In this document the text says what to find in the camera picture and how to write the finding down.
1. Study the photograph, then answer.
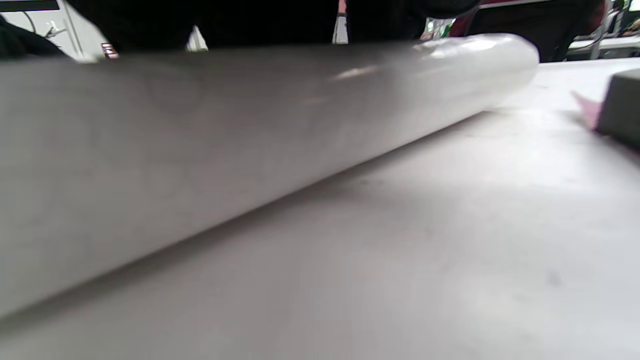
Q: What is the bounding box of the person's right hand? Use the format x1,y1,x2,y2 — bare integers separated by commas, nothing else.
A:
0,0,483,62

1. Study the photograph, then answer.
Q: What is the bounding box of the narrow white poster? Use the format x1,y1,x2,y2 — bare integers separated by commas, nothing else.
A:
0,33,540,321

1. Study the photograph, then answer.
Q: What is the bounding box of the white paper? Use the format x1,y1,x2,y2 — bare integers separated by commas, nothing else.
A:
570,90,640,162

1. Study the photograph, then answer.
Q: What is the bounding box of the dark wooden paperweight bar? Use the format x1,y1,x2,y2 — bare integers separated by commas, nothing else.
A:
596,67,640,151

